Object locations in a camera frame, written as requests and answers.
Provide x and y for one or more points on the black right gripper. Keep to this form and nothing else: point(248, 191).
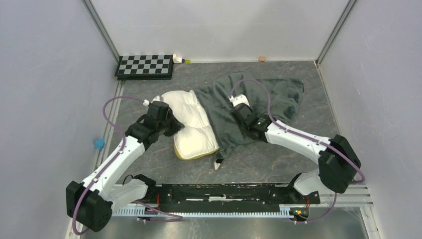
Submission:
point(250, 109)

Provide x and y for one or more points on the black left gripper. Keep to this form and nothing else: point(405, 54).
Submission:
point(177, 125)

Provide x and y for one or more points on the zebra striped pillowcase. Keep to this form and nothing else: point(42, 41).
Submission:
point(279, 96)

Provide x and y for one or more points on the white pillow with yellow edge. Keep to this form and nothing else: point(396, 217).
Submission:
point(197, 138)

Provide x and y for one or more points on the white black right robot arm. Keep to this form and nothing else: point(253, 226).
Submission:
point(336, 160)

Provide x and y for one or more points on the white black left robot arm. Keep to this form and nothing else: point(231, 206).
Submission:
point(93, 201)

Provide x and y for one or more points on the black white checkerboard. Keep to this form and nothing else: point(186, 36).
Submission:
point(145, 67)

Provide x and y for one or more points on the small cream toy block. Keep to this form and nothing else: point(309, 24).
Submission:
point(177, 59)

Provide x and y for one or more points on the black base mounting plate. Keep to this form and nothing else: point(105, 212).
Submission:
point(225, 198)

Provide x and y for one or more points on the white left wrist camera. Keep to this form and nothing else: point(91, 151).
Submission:
point(155, 99)

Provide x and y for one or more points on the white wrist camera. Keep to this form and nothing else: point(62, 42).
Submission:
point(239, 99)
point(155, 99)

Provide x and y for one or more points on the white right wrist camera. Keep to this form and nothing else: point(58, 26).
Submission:
point(239, 99)

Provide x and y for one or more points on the blue clip on wall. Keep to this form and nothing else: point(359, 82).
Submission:
point(99, 144)

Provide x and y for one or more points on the light blue cable comb strip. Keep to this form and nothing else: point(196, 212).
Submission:
point(140, 211)

